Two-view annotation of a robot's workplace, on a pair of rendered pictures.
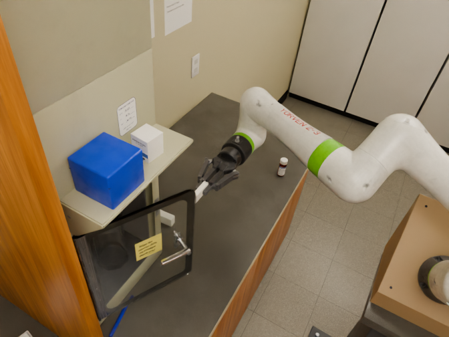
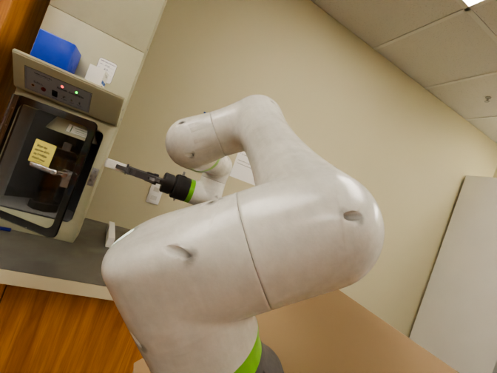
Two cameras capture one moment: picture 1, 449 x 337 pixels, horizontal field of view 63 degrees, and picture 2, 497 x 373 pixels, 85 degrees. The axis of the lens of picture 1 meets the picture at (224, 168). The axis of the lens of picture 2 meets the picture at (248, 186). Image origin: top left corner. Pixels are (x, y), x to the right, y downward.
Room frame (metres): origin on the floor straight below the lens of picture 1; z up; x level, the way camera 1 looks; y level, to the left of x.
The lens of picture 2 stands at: (0.37, -0.92, 1.35)
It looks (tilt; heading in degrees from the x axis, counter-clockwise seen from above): 1 degrees up; 43
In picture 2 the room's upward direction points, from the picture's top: 20 degrees clockwise
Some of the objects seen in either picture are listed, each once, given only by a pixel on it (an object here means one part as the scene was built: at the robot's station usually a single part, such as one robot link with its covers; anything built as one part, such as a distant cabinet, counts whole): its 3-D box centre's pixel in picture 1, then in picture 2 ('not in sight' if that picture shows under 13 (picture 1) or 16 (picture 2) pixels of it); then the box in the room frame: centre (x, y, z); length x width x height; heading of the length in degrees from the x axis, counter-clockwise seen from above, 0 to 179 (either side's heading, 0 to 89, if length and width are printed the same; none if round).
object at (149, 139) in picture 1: (147, 143); (96, 77); (0.63, 0.18, 1.54); 0.05 x 0.05 x 0.06; 60
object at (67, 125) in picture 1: (85, 190); (69, 132); (0.66, 0.37, 1.33); 0.32 x 0.25 x 0.77; 156
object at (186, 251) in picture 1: (174, 251); (48, 169); (0.58, 0.11, 1.20); 0.10 x 0.05 x 0.03; 129
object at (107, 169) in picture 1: (108, 170); (57, 55); (0.52, 0.23, 1.56); 0.10 x 0.10 x 0.09; 66
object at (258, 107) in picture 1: (280, 123); (213, 161); (0.97, -0.16, 1.40); 0.36 x 0.11 x 0.11; 39
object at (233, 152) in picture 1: (225, 162); (160, 180); (0.90, 0.00, 1.28); 0.09 x 0.08 x 0.07; 155
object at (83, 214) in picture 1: (135, 182); (71, 92); (0.58, 0.20, 1.46); 0.32 x 0.11 x 0.10; 156
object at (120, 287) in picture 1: (145, 257); (35, 165); (0.56, 0.19, 1.19); 0.30 x 0.01 x 0.40; 129
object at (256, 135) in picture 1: (249, 134); (204, 194); (1.05, -0.07, 1.28); 0.14 x 0.11 x 0.13; 155
